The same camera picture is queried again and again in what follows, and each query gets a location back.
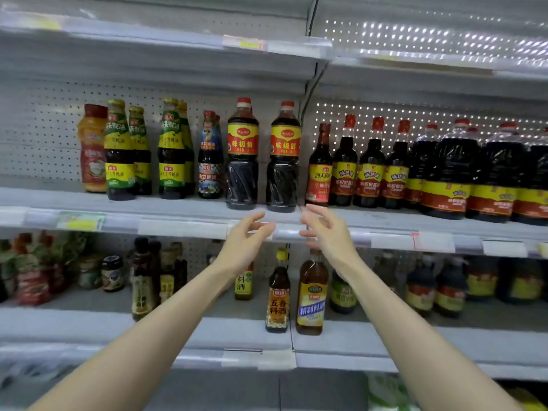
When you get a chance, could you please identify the small pink yellow price tag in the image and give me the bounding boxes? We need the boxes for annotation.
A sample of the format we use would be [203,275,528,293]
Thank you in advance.
[221,34,267,52]

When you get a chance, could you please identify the soy sauce bottle red cap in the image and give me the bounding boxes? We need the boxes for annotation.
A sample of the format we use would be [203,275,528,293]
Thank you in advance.
[225,97,260,211]
[265,100,303,213]

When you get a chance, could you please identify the large amber cooking wine jug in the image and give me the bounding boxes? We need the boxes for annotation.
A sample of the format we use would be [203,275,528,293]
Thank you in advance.
[296,248,331,336]

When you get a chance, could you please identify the amber bottle yellow red label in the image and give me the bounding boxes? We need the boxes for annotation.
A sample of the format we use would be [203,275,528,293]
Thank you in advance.
[233,263,256,302]

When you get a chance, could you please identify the row of dark red-capped bottles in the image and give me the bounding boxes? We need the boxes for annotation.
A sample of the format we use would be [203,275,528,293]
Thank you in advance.
[305,112,548,226]

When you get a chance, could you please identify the dark bottle with green label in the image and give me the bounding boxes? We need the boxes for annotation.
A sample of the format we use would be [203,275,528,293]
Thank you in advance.
[329,271,359,315]

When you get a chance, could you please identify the yellow-capped green label bottle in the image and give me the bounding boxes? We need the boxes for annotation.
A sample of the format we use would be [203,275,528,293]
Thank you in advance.
[178,100,196,196]
[158,99,190,200]
[103,99,138,202]
[128,105,152,196]

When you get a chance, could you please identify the yellow green price tag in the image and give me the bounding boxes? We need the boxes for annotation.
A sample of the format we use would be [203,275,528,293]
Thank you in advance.
[55,211,106,233]

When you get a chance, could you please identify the person's right forearm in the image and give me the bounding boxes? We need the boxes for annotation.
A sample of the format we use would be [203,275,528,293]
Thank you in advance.
[341,256,523,411]

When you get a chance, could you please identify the person's left hand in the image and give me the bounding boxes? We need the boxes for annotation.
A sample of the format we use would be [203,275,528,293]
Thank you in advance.
[214,209,277,280]

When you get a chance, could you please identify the person's right hand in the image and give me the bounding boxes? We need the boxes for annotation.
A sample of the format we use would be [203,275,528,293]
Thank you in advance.
[299,203,366,278]

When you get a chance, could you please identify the person's left forearm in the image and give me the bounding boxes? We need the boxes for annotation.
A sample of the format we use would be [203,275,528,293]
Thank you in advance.
[30,259,245,411]

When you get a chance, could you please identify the dark-lidded glass jar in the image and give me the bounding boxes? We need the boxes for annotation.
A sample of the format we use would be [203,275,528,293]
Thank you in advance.
[101,254,126,293]

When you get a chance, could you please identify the blue label dark bottle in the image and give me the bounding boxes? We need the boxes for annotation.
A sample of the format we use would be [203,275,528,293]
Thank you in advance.
[197,110,226,200]

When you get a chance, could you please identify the white green bag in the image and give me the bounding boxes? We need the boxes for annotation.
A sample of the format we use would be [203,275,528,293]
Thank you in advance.
[366,372,421,411]

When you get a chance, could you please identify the dark bottle red yellow label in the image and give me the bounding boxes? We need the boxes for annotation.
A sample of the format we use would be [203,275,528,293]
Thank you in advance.
[434,256,469,319]
[405,255,438,315]

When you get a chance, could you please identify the blue white plastic bags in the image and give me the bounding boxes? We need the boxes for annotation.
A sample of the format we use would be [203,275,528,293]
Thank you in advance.
[0,364,54,401]

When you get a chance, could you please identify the dark bottle orange label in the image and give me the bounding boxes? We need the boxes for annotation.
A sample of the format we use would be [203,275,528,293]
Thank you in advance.
[264,246,293,334]

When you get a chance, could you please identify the white metal store shelving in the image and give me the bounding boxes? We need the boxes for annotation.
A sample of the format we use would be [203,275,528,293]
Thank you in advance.
[0,0,548,411]

